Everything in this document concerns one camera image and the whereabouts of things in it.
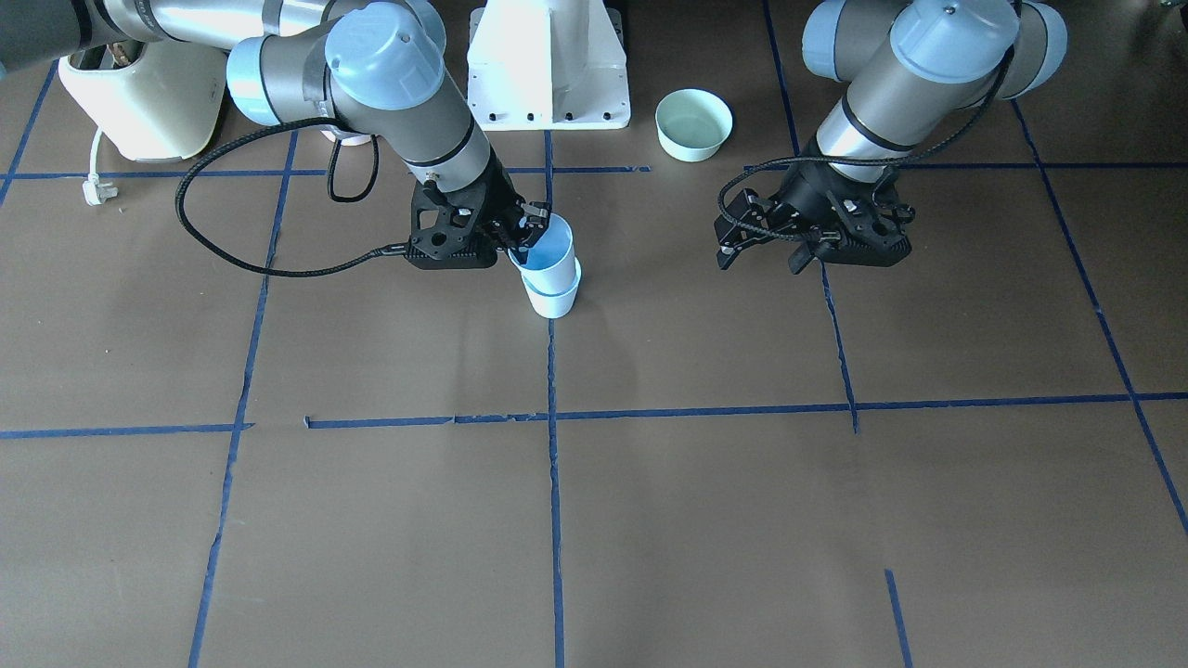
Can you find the light blue cup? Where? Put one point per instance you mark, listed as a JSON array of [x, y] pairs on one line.
[[553, 305], [550, 265]]

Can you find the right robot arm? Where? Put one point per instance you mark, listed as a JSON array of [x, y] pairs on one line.
[[371, 68]]

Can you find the green bowl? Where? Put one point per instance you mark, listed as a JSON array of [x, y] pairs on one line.
[[692, 124]]

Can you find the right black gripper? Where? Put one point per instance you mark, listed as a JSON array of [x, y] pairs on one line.
[[499, 201]]

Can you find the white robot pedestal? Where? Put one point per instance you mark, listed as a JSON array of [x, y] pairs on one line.
[[548, 66]]

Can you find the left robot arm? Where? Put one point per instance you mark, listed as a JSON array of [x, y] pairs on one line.
[[906, 66]]

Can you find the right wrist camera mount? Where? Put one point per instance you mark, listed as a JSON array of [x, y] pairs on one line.
[[447, 231]]

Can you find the pink bowl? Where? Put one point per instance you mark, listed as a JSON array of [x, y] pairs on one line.
[[345, 138]]

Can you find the cream toaster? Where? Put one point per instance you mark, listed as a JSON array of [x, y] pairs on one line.
[[163, 107]]

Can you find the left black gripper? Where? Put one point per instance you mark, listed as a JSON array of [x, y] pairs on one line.
[[800, 199]]

